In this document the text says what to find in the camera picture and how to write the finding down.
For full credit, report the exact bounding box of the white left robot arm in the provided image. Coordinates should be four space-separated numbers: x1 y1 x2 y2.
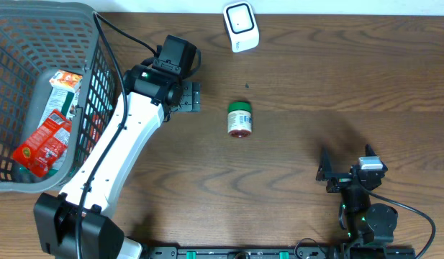
34 61 200 258

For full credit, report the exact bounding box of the grey plastic shopping basket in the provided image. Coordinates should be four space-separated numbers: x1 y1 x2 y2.
0 1 119 193

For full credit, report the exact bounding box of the red snack bag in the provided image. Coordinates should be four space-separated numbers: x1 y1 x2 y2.
12 109 71 178

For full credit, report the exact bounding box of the white barcode scanner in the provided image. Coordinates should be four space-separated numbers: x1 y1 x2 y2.
222 1 260 53

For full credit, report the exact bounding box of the green lid spice jar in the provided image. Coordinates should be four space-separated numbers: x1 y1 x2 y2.
227 101 252 138

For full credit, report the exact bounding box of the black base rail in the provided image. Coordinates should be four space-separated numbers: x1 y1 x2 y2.
135 245 417 259

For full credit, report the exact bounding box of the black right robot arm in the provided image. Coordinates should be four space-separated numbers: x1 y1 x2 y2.
316 145 398 246

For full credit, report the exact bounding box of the small orange box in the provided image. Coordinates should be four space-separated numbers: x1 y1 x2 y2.
49 70 83 93

